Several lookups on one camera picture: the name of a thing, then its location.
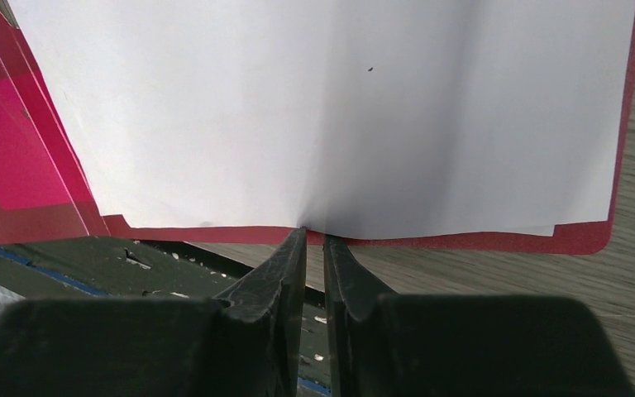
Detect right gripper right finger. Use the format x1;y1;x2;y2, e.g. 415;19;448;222
323;236;635;396

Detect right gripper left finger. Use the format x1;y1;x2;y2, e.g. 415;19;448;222
0;228;307;396

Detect white paper sheets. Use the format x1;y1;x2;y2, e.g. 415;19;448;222
7;0;635;241

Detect red plastic folder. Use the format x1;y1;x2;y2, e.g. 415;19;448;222
0;0;635;256

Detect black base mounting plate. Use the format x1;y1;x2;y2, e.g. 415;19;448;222
0;237;330;396

